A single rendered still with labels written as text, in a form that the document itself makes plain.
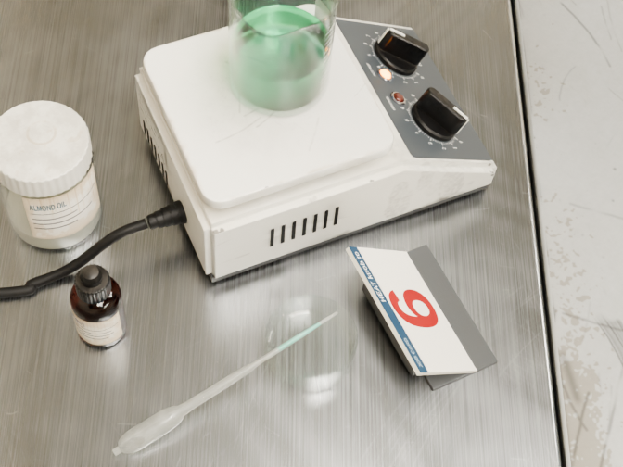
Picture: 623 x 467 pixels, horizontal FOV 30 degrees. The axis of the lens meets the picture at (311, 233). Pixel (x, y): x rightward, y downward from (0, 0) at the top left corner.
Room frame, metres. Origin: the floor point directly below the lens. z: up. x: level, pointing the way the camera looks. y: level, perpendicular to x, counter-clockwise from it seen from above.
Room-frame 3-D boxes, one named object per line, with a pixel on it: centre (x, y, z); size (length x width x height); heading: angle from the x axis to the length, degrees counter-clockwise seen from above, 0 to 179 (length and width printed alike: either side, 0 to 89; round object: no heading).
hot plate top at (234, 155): (0.42, 0.03, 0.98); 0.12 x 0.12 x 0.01; 29
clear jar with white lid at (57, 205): (0.38, 0.16, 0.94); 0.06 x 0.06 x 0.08
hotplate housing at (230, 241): (0.44, 0.01, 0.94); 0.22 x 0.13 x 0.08; 119
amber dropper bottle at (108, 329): (0.30, 0.12, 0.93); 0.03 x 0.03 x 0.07
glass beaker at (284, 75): (0.43, 0.03, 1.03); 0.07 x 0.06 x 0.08; 170
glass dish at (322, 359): (0.30, -0.01, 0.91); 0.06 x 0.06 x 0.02
